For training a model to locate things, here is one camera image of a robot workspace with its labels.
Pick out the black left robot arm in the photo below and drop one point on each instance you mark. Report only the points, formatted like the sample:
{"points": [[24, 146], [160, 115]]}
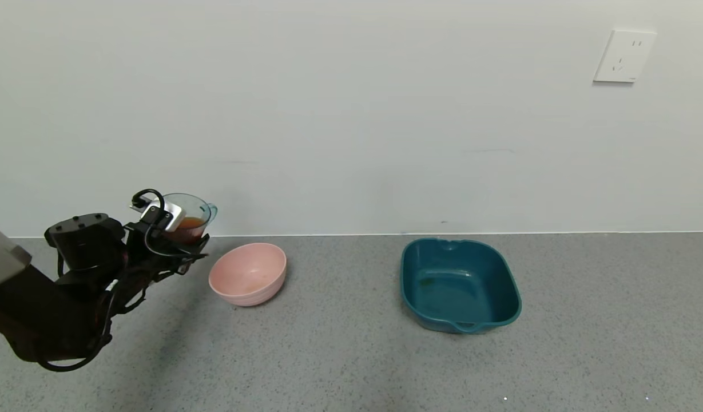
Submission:
{"points": [[36, 309]]}

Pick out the teal plastic basin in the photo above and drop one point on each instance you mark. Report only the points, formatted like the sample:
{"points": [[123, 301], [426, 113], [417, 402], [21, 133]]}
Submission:
{"points": [[457, 286]]}

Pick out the pink plastic bowl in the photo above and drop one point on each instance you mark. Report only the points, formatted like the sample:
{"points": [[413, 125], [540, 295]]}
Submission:
{"points": [[248, 277]]}

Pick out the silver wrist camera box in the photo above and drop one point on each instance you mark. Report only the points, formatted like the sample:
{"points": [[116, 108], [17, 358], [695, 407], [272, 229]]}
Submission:
{"points": [[171, 214]]}

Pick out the translucent teal ribbed cup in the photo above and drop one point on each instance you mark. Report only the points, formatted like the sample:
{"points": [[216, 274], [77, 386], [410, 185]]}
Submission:
{"points": [[198, 213]]}

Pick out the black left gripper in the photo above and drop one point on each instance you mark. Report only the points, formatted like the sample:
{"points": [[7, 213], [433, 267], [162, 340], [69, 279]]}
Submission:
{"points": [[186, 252]]}

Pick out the white wall socket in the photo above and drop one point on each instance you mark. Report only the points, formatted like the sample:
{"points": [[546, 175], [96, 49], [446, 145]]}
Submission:
{"points": [[624, 56]]}

